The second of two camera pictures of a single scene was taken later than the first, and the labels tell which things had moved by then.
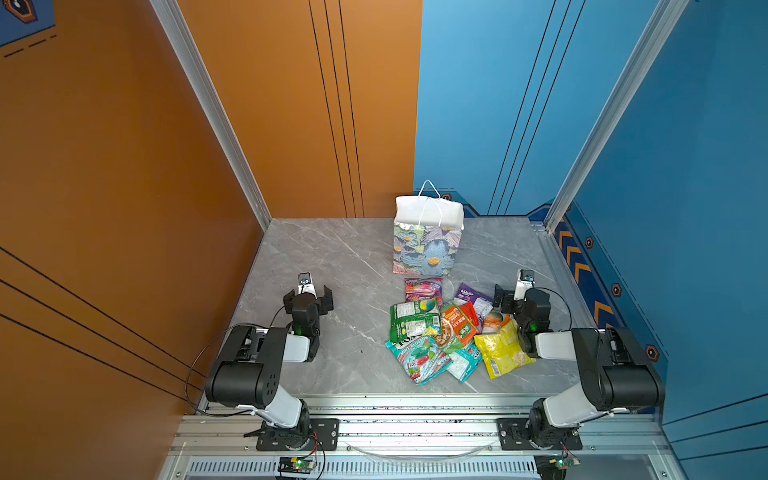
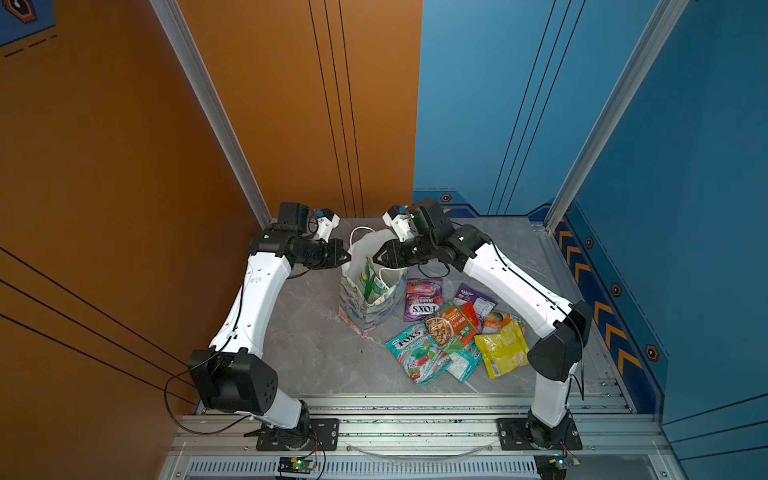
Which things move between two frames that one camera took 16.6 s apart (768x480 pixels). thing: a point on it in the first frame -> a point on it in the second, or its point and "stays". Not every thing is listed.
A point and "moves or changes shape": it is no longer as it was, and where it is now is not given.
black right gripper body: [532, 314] -> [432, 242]
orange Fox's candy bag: [493, 320] stays
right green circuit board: [563, 463] stays
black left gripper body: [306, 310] -> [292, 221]
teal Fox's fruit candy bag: [423, 360] stays
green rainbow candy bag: [417, 318] -> [373, 286]
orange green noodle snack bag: [456, 329] stays
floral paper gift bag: [427, 233] moves or changes shape
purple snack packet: [481, 302] stays
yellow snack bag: [501, 350] stays
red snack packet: [469, 309] stays
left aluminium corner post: [184, 46] stays
